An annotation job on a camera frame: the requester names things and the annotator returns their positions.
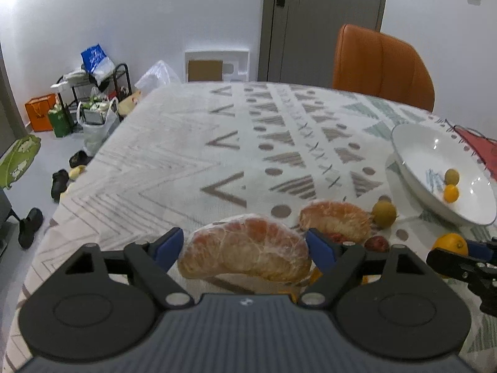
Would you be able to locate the green printed cushion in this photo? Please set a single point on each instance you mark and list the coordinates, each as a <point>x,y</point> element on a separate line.
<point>17,160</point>

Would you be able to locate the large pomelo segment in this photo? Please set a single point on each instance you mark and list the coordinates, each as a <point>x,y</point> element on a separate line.
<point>244,249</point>

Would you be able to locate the black metal rack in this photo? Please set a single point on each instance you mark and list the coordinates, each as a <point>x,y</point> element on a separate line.
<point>116,81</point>

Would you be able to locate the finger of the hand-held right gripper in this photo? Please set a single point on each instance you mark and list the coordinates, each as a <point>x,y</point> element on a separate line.
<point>481,247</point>
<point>446,261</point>

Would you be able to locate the grey door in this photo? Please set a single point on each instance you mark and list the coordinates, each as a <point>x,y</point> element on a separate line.
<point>322,23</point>

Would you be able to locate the yellow slipper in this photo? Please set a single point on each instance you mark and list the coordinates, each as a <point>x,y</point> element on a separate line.
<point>76,172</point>

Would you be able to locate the small red fruit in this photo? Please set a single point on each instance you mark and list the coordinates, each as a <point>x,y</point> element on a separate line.
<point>376,244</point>

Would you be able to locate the orange paper bag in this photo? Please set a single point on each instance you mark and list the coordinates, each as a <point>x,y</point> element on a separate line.
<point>39,112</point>

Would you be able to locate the green paper bag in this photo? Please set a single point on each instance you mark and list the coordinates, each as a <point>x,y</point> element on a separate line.
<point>60,121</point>

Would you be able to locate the small orange kumquat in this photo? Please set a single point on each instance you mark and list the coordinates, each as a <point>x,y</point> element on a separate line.
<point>450,193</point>

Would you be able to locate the white foam packing tray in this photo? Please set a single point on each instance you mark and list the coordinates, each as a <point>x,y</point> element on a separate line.
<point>216,66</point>

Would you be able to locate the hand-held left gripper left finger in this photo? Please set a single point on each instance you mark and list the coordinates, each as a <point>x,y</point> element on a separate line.
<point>170,244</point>

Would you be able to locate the clear plastic bag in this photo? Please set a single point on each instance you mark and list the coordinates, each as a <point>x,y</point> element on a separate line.
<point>159,77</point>

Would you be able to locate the orange chair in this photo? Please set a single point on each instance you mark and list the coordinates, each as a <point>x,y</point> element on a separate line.
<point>380,66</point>

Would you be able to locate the brown-green round fruit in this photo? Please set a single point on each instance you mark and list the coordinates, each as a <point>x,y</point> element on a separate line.
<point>384,213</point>

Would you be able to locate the black shoe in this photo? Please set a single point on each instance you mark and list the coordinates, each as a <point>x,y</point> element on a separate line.
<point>59,183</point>
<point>30,222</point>
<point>79,159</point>

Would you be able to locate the white bowl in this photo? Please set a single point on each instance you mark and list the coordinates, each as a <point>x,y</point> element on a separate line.
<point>427,151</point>

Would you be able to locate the small green kumquat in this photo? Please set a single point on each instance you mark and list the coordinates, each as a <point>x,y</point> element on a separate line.
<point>452,176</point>

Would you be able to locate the orange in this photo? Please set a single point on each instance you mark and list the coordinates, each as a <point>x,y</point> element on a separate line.
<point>450,244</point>

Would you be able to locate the white plastic bag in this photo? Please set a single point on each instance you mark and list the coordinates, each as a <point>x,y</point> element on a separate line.
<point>97,124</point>

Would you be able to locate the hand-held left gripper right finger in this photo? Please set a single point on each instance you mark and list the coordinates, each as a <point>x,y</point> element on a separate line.
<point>320,247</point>

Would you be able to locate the blue and white bag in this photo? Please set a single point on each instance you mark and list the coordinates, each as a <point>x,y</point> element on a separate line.
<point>96,60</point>

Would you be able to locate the patterned tablecloth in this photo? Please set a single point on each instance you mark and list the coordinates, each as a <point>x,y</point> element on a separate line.
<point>233,143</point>

